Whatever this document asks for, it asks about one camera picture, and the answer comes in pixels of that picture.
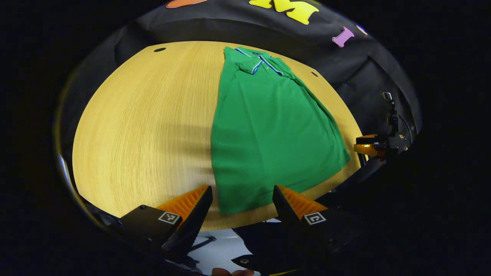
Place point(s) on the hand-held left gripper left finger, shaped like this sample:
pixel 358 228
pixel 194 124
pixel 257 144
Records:
pixel 195 222

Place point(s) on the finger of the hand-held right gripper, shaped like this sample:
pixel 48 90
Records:
pixel 366 140
pixel 368 150

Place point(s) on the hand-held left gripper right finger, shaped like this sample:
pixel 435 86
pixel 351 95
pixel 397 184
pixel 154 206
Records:
pixel 285 218

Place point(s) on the green T-shirt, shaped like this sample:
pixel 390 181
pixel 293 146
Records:
pixel 268 130

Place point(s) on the black backdrop cloth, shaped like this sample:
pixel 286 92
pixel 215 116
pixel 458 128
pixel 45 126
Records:
pixel 345 69

